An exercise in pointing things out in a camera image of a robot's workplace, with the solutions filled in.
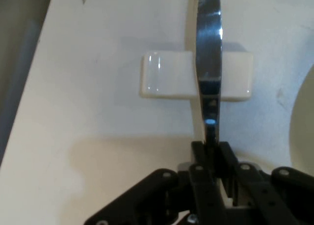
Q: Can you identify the silver table knife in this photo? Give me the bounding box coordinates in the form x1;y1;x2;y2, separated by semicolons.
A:
195;0;224;147

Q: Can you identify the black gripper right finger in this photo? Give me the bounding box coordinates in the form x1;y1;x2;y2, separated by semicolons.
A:
219;141;314;225

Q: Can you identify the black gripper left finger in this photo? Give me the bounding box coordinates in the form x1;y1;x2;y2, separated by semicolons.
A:
83;141;228;225

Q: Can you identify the white ceramic cutlery rest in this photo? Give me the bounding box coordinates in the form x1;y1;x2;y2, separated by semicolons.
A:
139;42;254;103

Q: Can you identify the white bowl with black rim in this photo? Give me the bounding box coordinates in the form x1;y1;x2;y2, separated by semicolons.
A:
288;64;314;171

